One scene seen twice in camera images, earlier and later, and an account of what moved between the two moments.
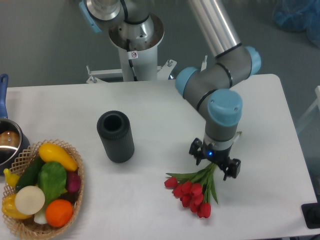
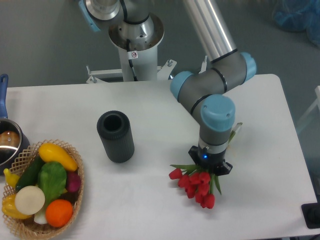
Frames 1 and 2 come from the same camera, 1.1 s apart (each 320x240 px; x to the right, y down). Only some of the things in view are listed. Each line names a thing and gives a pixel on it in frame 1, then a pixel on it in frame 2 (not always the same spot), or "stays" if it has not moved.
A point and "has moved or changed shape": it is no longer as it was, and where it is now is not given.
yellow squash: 50,152 stays
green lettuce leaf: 52,178 stays
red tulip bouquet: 195,189 has moved or changed shape
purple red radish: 73,181 stays
